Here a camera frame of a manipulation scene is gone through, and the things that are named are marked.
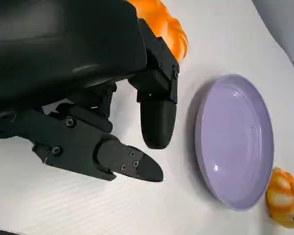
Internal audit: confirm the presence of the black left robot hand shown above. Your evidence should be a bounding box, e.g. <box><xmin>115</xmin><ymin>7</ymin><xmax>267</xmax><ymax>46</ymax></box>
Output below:
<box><xmin>0</xmin><ymin>0</ymin><xmax>180</xmax><ymax>183</ymax></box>

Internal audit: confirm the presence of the orange toy bread roll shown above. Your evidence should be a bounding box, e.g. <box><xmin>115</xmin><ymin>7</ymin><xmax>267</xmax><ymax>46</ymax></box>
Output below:
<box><xmin>265</xmin><ymin>167</ymin><xmax>294</xmax><ymax>229</ymax></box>
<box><xmin>126</xmin><ymin>0</ymin><xmax>189</xmax><ymax>65</ymax></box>

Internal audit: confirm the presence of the lilac plate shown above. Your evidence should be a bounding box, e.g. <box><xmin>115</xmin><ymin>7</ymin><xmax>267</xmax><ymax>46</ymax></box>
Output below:
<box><xmin>195</xmin><ymin>73</ymin><xmax>274</xmax><ymax>212</ymax></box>

